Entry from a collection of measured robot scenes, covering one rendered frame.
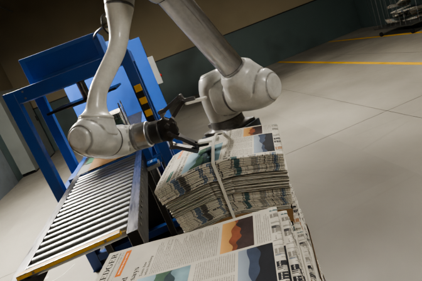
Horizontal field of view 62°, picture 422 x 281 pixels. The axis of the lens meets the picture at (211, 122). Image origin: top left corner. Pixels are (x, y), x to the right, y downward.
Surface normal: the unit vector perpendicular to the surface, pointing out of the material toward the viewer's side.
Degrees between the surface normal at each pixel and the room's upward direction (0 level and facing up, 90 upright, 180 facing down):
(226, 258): 1
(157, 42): 90
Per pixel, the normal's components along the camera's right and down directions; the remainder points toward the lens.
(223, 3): 0.18, 0.17
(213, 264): -0.35, -0.91
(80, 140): -0.22, 0.06
